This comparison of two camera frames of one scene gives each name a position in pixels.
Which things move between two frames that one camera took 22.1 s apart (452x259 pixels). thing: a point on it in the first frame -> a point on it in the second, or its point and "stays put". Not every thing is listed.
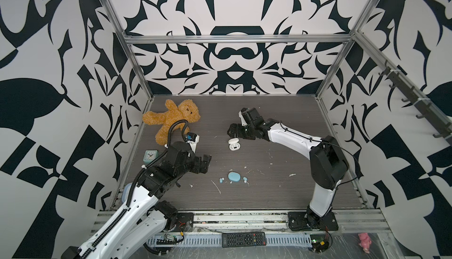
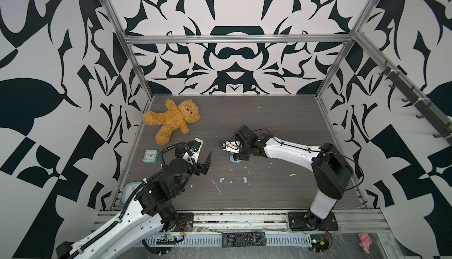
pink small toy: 365,242 stays put
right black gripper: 238,134 -> 241,157
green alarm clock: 150,155 stays put
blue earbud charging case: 233,176 -> 232,160
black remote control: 243,239 stays put
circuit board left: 168,240 stays put
